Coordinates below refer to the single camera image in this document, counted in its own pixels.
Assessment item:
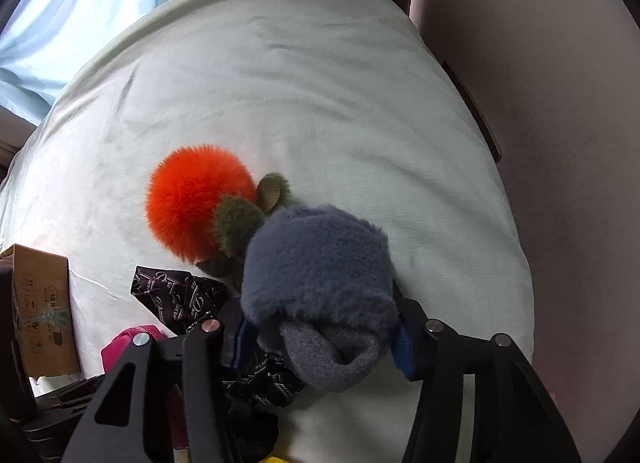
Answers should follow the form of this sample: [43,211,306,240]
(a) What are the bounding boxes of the black printed cloth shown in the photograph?
[131,266,307,414]

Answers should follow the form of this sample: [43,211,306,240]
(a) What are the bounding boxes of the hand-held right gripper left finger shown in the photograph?
[61,297,262,463]

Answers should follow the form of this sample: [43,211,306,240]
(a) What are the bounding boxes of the blue-grey fluffy slipper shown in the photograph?
[241,204,403,391]

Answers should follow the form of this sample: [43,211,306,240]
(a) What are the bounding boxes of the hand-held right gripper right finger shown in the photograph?
[387,281,582,463]

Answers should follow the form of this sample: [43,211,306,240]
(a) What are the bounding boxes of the light blue curtain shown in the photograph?
[0,0,191,118]

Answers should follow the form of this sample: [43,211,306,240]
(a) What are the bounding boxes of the pale green bed sheet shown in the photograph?
[0,0,534,463]

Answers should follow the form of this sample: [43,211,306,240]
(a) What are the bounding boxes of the orange fluffy plush fruit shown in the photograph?
[144,144,296,278]

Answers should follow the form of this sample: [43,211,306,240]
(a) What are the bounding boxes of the pink pouch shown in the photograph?
[101,325,187,449]

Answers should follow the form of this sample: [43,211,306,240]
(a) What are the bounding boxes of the cardboard box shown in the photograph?
[0,244,82,378]

